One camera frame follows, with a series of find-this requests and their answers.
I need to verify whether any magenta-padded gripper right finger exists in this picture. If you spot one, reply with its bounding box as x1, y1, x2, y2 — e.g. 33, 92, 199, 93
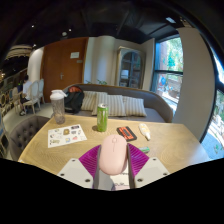
126, 143, 171, 190

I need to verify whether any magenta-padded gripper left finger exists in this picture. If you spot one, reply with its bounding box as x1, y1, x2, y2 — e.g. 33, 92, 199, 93
57, 143, 103, 191

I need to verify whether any pink computer mouse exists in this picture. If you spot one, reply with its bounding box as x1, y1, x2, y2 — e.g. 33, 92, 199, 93
98, 133, 129, 176

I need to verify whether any black box with red print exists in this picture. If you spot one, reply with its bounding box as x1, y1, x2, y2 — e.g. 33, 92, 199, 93
116, 125, 138, 142

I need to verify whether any white sticker sheet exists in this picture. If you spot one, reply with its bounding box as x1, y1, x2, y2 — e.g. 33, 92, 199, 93
47, 124, 88, 149

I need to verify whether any green drink can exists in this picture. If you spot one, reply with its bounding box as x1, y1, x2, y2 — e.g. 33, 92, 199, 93
96, 102, 109, 133

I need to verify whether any striped cushion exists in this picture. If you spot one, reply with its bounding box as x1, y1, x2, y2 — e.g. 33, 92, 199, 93
80, 90, 98, 112
122, 95, 148, 118
91, 92, 127, 117

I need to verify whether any clear shaker bottle white lid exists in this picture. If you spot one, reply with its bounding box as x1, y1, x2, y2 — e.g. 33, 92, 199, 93
49, 89, 68, 125

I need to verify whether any grey curved sofa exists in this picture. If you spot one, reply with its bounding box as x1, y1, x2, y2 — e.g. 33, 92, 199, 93
62, 83, 174, 124

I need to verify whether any black backpack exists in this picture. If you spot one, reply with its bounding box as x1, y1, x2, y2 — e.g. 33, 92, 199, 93
63, 85, 85, 114

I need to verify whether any grey tufted armchair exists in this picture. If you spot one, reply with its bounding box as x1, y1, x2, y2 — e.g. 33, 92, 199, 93
8, 115, 51, 162

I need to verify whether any dark-framed window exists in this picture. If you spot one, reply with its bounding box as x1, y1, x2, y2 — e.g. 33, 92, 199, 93
150, 34, 184, 113
199, 49, 224, 162

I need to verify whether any white dining chair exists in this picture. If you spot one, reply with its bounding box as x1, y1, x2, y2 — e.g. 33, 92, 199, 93
37, 78, 46, 104
23, 80, 41, 114

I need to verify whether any arched glass-door cabinet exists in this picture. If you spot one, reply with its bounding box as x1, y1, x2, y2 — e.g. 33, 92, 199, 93
114, 45, 147, 90

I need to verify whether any person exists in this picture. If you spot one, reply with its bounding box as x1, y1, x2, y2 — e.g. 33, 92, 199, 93
19, 74, 33, 117

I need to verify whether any brown wooden door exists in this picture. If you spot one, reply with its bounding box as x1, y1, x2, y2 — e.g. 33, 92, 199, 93
42, 37, 89, 104

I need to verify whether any group of ceiling lights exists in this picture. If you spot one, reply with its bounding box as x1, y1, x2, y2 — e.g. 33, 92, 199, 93
29, 16, 178, 38

